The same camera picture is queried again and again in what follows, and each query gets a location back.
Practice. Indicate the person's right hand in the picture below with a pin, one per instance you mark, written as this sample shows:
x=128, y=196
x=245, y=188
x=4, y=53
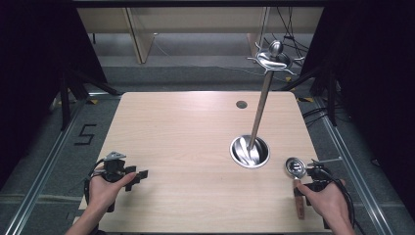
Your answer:
x=324, y=200

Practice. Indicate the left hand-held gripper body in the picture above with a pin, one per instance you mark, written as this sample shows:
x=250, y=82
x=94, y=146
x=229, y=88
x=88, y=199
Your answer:
x=113, y=168

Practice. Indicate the person's left hand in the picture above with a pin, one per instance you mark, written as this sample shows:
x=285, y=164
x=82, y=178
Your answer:
x=103, y=192

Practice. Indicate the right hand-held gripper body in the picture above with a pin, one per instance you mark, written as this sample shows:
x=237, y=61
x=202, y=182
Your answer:
x=318, y=181

